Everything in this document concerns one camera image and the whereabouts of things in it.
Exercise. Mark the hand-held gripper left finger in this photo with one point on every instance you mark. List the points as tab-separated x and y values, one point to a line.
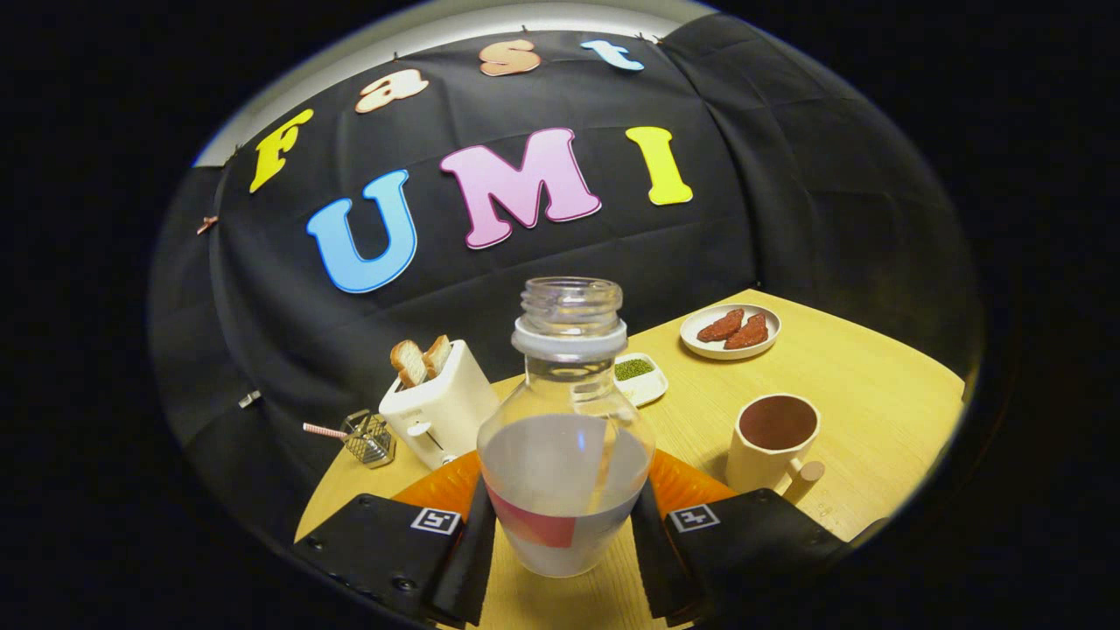
468	569

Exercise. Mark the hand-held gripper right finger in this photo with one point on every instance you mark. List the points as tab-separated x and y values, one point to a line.
654	560

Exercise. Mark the clear juice bottle red label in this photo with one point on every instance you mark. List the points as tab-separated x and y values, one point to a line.
560	464

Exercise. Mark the cream cup brown inside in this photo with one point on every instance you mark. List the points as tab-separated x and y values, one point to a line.
752	464

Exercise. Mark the white toaster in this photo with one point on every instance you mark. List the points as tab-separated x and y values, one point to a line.
451	407

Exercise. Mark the white divided seed dish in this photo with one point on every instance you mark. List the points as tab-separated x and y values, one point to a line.
647	385

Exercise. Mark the pink striped straw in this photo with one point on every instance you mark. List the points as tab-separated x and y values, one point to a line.
324	430

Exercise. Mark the toast slice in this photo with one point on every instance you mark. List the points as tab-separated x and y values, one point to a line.
437	355
408	363

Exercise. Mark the white round plate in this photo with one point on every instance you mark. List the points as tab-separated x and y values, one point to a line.
696	346

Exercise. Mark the red sausage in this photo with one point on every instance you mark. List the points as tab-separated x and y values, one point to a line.
721	325
748	333

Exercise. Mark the wooden table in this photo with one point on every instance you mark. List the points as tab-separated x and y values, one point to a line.
875	394

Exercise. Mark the silver clip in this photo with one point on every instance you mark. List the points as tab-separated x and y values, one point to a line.
249	400

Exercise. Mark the black backdrop cloth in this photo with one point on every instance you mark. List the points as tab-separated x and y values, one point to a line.
744	175

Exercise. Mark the pink clip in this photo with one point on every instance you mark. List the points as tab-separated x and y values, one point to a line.
206	225

